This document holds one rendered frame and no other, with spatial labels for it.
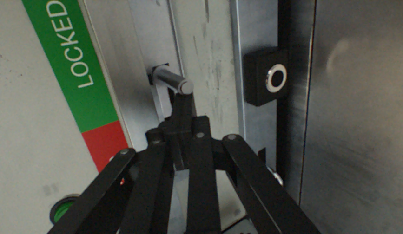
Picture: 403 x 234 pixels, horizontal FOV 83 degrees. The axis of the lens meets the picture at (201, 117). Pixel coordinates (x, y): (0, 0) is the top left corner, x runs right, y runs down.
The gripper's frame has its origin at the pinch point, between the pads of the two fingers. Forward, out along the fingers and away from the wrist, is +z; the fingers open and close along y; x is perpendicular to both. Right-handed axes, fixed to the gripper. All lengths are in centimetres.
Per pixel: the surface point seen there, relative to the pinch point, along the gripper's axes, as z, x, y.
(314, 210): 9.1, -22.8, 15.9
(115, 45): 1.3, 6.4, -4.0
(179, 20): 8.4, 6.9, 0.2
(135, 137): 1.1, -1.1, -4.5
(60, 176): 1.1, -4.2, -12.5
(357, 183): 5.0, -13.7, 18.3
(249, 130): 10.9, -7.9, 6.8
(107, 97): 4.1, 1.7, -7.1
